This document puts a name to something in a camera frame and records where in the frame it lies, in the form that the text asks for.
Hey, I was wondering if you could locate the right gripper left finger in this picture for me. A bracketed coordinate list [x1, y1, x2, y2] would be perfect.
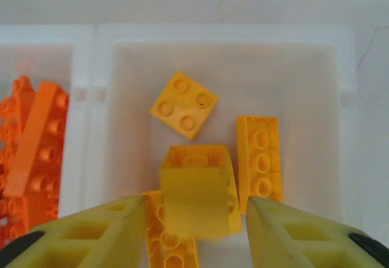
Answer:
[0, 194, 149, 268]

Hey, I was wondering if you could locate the white three-compartment container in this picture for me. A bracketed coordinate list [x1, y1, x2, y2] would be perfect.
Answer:
[0, 23, 358, 268]

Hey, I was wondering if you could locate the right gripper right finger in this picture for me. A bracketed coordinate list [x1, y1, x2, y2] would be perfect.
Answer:
[247, 196, 389, 268]

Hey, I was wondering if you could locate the long yellow lego brick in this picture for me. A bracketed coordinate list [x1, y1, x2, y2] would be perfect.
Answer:
[236, 115, 283, 215]
[141, 190, 201, 268]

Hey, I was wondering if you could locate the small yellow lego brick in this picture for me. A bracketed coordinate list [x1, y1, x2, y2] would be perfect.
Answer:
[149, 70, 219, 142]
[159, 144, 244, 241]

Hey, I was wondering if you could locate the orange lego brick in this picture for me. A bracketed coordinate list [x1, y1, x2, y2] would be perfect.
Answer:
[2, 81, 69, 198]
[0, 193, 61, 247]

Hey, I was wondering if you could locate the long pegged orange lego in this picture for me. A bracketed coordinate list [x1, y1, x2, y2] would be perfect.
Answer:
[30, 90, 70, 196]

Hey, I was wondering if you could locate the curved orange lego piece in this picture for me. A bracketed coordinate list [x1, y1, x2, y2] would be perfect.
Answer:
[0, 75, 36, 147]

